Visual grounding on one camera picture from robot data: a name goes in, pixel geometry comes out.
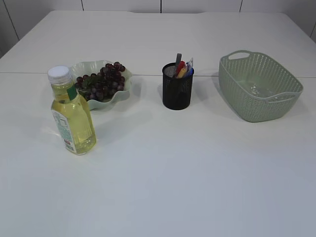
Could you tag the gold glitter pen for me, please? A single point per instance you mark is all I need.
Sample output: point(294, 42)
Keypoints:
point(182, 73)

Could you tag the red glitter pen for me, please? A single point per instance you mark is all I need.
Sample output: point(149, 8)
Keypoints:
point(181, 65)

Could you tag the silver blue glitter pen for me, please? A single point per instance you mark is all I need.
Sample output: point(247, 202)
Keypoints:
point(178, 60)

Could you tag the clear plastic ruler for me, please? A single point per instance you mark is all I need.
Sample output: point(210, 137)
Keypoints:
point(189, 64)

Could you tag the purple grape bunch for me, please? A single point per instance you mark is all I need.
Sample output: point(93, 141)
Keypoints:
point(103, 85)

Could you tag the yellow tea drink bottle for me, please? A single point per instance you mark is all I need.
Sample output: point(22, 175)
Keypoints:
point(71, 112)

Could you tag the clear plastic sheet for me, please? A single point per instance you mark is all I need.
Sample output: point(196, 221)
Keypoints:
point(259, 91)

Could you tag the black mesh pen holder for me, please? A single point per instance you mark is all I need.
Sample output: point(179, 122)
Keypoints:
point(176, 93)

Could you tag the green woven plastic basket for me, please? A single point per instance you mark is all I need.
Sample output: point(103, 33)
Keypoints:
point(237, 75)

